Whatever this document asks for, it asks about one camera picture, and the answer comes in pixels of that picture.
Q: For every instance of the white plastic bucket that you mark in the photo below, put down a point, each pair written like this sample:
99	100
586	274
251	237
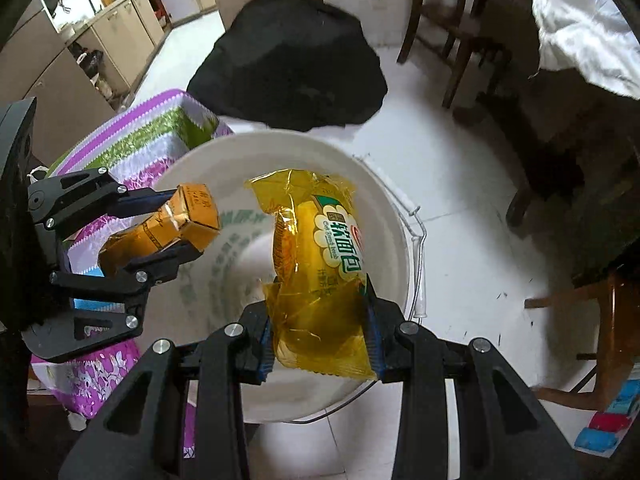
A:
380	210

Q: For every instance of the dark wooden table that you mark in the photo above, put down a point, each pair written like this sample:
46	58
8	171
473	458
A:
550	125

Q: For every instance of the blue red patterned packet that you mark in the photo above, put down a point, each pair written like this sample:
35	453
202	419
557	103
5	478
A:
607	425

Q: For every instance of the beige kitchen cabinets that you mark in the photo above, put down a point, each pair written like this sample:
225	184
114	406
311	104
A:
125	35

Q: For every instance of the black plastic bag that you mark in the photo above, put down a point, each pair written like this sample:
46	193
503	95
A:
90	62

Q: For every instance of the yellow bread wrapper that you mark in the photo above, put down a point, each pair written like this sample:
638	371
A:
320	260

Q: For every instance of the striped floral tablecloth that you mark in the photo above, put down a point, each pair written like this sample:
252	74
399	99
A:
130	145

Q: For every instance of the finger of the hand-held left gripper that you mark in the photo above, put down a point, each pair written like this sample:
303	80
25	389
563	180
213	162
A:
142	202
150	270

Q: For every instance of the white cloth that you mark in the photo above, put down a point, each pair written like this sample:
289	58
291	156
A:
580	25

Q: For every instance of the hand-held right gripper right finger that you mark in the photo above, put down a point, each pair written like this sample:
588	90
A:
372	345

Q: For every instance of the gold carton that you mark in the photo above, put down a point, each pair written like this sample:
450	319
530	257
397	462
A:
192	210

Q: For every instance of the beige fridge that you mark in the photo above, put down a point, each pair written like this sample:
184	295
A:
60	95

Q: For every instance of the black cloth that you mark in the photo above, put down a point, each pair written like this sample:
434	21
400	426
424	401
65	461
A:
290	60

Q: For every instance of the wooden chair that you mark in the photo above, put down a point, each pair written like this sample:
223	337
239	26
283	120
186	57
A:
462	55
607	320

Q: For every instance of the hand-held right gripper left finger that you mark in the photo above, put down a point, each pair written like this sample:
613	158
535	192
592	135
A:
266	350

